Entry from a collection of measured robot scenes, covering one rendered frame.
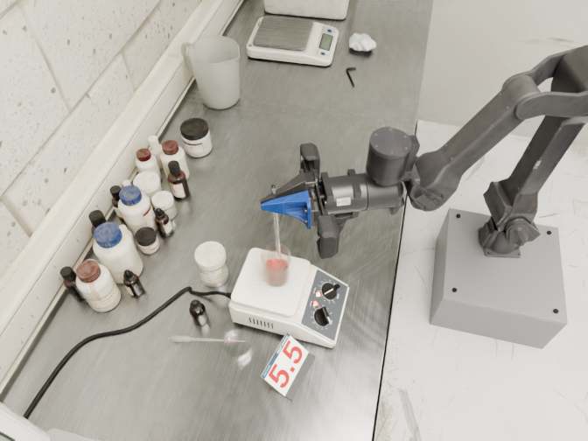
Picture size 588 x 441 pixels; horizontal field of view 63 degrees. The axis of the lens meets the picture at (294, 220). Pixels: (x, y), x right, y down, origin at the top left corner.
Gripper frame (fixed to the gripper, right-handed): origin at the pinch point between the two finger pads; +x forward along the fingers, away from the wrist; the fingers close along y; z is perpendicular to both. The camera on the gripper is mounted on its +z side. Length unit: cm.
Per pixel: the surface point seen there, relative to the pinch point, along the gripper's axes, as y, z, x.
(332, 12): 99, 26, -29
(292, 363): -14.2, 27.4, 1.3
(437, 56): 119, 61, -78
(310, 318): -8.1, 23.1, -2.9
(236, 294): -3.0, 20.0, 9.5
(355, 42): 81, 26, -32
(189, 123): 46, 21, 17
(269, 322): -7.5, 23.7, 4.3
